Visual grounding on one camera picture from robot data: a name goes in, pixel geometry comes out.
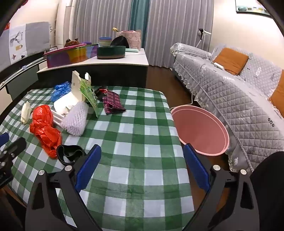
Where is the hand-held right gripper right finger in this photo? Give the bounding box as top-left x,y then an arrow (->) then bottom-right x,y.
182,143 -> 260,231

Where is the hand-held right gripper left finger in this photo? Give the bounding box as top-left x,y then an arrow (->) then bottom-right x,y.
25,144 -> 102,231

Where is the black elastic band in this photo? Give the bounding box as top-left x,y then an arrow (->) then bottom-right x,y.
56,144 -> 87,166

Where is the beige paper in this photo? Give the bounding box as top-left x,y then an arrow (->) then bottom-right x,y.
21,101 -> 34,124

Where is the pink plastic basin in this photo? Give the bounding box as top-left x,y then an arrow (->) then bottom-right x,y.
170,105 -> 230,156

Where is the red plastic bag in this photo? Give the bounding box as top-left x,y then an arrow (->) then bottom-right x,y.
29,105 -> 62,159

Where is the white foam net sleeve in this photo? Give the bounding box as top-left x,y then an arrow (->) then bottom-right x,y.
60,102 -> 89,136

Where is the dark red checked packet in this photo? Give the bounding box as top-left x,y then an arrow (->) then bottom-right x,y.
102,91 -> 126,115

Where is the blue plastic bag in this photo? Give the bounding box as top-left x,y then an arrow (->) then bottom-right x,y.
51,81 -> 72,103

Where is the green snack packet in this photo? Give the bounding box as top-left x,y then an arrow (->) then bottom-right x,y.
79,79 -> 100,118

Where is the black and red wrapper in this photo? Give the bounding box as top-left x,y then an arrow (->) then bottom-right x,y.
94,85 -> 109,100

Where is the red green snack wrapper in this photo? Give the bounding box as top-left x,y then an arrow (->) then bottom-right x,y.
70,71 -> 92,103

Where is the green checked tablecloth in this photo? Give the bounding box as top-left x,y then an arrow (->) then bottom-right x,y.
0,85 -> 196,231

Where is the dark media cabinet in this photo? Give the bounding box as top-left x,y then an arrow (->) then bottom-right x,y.
0,52 -> 47,98

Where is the sofa with grey quilted cover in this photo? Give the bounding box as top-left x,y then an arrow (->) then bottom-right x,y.
170,42 -> 284,174

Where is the person's dark trouser leg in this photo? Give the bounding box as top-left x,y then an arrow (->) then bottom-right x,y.
251,151 -> 284,231

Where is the colourful striped basket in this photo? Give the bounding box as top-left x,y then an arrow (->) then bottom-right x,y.
44,44 -> 99,68

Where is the grey printed cloth cover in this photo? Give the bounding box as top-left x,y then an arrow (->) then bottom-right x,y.
0,22 -> 50,65

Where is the orange cushion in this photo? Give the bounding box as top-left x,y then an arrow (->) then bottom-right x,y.
268,69 -> 284,111
212,47 -> 249,76

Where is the white-topped coffee table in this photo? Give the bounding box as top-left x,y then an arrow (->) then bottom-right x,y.
37,48 -> 149,89

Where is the dark green round bowl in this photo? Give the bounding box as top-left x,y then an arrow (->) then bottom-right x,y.
96,45 -> 126,60

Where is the brown teapot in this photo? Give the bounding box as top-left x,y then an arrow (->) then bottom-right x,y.
64,38 -> 80,47

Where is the stack of pastel bowls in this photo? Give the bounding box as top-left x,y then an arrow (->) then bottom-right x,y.
98,37 -> 112,47

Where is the white standing air conditioner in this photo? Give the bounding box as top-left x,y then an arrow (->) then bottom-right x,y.
55,0 -> 73,48

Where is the black hat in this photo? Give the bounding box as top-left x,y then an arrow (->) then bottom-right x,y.
110,36 -> 130,49

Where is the pink woven basket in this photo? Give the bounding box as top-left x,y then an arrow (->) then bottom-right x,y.
117,29 -> 142,50

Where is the grey curtain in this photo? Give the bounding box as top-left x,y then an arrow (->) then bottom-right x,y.
72,0 -> 133,45
145,0 -> 214,68

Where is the teal curtain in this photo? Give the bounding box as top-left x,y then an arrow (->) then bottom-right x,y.
129,0 -> 151,48

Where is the white power cable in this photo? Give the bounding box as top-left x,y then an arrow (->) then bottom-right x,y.
170,67 -> 222,110

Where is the framed wall picture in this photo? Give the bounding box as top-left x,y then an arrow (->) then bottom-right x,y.
235,0 -> 272,16

